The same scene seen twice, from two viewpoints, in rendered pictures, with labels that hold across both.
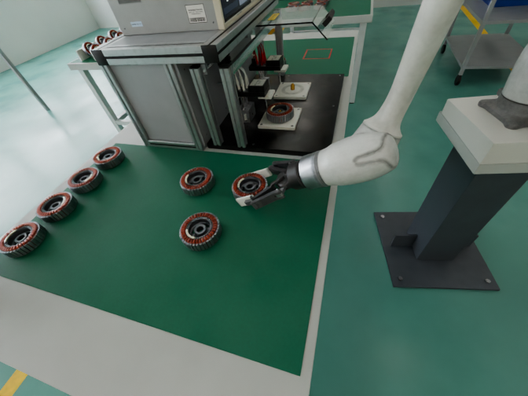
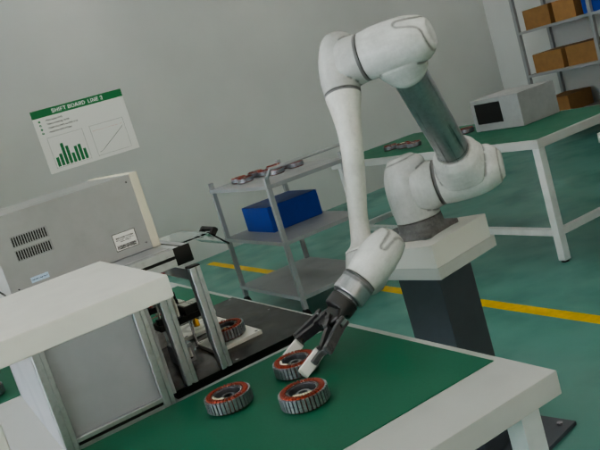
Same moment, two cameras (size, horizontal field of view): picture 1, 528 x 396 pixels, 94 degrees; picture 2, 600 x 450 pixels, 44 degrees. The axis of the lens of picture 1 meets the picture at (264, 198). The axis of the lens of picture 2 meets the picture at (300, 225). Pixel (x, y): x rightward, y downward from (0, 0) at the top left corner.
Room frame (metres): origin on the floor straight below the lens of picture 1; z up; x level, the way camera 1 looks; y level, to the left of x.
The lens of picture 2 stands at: (-0.62, 1.34, 1.40)
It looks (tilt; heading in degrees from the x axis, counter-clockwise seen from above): 10 degrees down; 308
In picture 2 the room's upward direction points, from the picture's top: 17 degrees counter-clockwise
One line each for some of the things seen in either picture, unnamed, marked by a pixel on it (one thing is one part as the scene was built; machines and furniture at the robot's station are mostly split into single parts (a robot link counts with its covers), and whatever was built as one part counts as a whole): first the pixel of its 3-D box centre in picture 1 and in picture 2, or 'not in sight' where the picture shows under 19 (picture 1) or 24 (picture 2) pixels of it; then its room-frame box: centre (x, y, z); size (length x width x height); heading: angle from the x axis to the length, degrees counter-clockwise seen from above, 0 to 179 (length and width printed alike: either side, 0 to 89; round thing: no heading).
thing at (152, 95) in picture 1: (158, 110); (101, 367); (0.89, 0.32, 0.91); 0.28 x 0.03 x 0.32; 66
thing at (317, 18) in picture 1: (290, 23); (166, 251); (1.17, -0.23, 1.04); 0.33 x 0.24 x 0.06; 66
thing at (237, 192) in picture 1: (250, 188); (295, 364); (0.55, 0.04, 0.77); 0.11 x 0.11 x 0.04
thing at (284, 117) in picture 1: (280, 112); (226, 330); (0.91, -0.13, 0.80); 0.11 x 0.11 x 0.04
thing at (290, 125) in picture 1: (280, 118); (229, 337); (0.91, -0.13, 0.78); 0.15 x 0.15 x 0.01; 66
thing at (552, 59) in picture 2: not in sight; (560, 56); (2.03, -7.50, 0.89); 0.42 x 0.40 x 0.21; 154
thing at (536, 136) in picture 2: not in sight; (474, 186); (1.67, -3.64, 0.38); 2.20 x 0.90 x 0.75; 156
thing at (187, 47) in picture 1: (200, 23); (76, 273); (1.15, 0.12, 1.09); 0.68 x 0.44 x 0.05; 156
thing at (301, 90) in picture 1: (292, 90); (197, 327); (1.13, -0.22, 0.78); 0.15 x 0.15 x 0.01; 66
